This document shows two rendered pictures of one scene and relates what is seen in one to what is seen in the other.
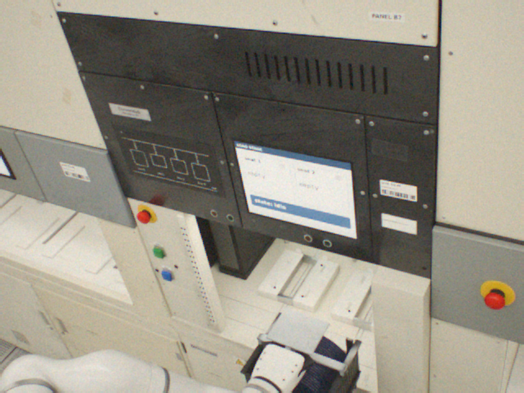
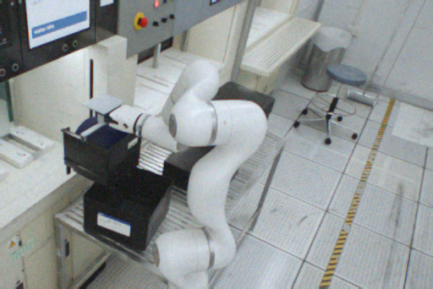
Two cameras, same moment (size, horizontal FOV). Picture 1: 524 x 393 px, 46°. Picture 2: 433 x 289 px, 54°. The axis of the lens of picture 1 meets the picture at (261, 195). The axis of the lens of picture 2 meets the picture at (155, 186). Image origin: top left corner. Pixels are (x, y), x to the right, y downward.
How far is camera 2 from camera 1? 1.66 m
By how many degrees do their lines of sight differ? 73
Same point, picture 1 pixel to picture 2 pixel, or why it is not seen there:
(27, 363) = (193, 96)
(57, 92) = not seen: outside the picture
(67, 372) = (211, 72)
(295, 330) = (103, 103)
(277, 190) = (50, 10)
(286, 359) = (126, 109)
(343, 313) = (24, 158)
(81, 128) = not seen: outside the picture
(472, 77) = not seen: outside the picture
